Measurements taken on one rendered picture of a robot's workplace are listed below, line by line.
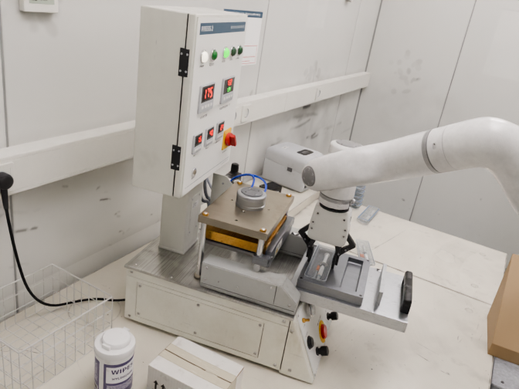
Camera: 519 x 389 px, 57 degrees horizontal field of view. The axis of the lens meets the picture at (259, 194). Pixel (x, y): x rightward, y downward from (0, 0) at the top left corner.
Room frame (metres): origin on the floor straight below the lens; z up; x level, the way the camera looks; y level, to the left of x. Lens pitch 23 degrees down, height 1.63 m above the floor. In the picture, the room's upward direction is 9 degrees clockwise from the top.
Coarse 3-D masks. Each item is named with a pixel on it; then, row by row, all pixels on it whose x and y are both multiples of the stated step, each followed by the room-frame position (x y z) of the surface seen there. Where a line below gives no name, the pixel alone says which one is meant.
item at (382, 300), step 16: (304, 256) 1.18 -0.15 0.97; (368, 272) 1.15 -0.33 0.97; (384, 272) 1.09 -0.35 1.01; (368, 288) 1.07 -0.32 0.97; (384, 288) 1.08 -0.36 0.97; (400, 288) 1.09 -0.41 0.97; (320, 304) 1.00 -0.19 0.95; (336, 304) 0.99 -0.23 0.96; (352, 304) 0.98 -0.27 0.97; (368, 304) 1.00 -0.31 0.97; (384, 304) 1.01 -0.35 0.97; (400, 304) 1.02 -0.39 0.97; (368, 320) 0.97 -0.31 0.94; (384, 320) 0.96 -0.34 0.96; (400, 320) 0.95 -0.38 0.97
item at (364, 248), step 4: (356, 240) 1.73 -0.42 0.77; (360, 240) 1.74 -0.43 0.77; (364, 240) 1.74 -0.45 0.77; (360, 244) 1.70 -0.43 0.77; (364, 244) 1.71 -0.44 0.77; (368, 244) 1.72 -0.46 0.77; (360, 248) 1.67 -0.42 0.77; (364, 248) 1.68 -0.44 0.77; (368, 248) 1.68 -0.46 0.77; (360, 252) 1.63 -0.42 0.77; (364, 252) 1.64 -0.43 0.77; (368, 252) 1.64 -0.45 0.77; (360, 256) 1.60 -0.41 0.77; (364, 256) 1.61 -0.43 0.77; (368, 256) 1.61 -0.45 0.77; (372, 256) 1.62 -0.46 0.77; (372, 260) 1.59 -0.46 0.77
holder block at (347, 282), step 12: (348, 264) 1.16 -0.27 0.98; (360, 264) 1.17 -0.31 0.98; (300, 276) 1.03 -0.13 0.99; (336, 276) 1.06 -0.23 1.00; (348, 276) 1.09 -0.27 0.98; (360, 276) 1.08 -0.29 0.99; (312, 288) 1.01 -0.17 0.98; (324, 288) 1.00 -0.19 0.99; (336, 288) 1.01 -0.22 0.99; (348, 288) 1.04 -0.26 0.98; (360, 288) 1.02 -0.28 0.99; (348, 300) 0.99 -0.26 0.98; (360, 300) 0.98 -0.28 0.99
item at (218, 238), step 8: (280, 224) 1.18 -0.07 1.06; (208, 232) 1.08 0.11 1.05; (216, 232) 1.07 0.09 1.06; (224, 232) 1.08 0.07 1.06; (232, 232) 1.09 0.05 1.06; (208, 240) 1.08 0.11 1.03; (216, 240) 1.07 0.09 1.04; (224, 240) 1.07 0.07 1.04; (232, 240) 1.06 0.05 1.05; (240, 240) 1.06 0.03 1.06; (248, 240) 1.06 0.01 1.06; (256, 240) 1.06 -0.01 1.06; (272, 240) 1.10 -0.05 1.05; (224, 248) 1.07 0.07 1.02; (232, 248) 1.06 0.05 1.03; (240, 248) 1.06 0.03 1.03; (248, 248) 1.05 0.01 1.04; (256, 248) 1.05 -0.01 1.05; (264, 248) 1.04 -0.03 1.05
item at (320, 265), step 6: (318, 246) 1.19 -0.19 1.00; (324, 246) 1.19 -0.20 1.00; (318, 252) 1.15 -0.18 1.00; (324, 252) 1.16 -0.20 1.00; (330, 252) 1.16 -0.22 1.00; (312, 258) 1.12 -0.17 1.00; (318, 258) 1.12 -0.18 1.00; (324, 258) 1.13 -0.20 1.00; (330, 258) 1.13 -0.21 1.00; (312, 264) 1.09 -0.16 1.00; (318, 264) 1.09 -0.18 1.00; (324, 264) 1.10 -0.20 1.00; (330, 264) 1.10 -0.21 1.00; (312, 270) 1.06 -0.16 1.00; (318, 270) 1.06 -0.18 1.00; (324, 270) 1.06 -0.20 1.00; (312, 276) 1.03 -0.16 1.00; (318, 276) 1.03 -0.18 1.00; (324, 276) 1.03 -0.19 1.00
